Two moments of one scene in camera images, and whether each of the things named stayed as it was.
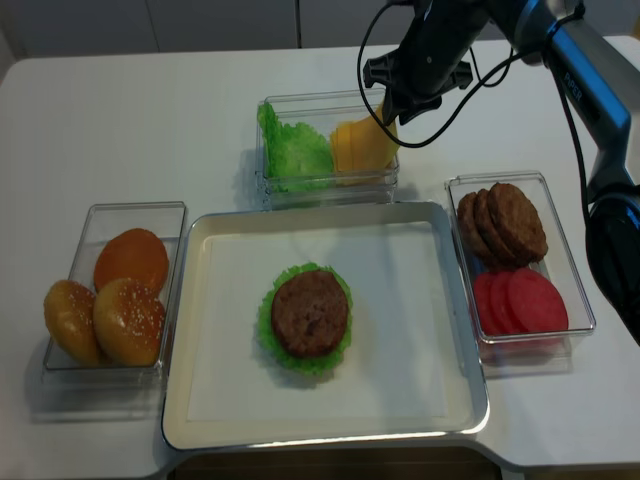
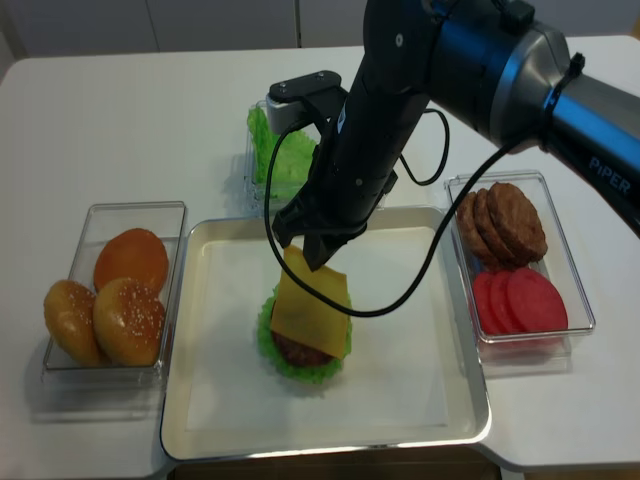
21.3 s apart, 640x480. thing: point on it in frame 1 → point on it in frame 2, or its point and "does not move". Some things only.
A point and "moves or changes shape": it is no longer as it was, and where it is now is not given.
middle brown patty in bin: (489, 234) does not move
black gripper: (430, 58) → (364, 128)
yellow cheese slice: (365, 143) moves or changes shape
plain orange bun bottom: (133, 253) does not move
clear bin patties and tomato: (525, 292) does not move
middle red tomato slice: (499, 300) does not move
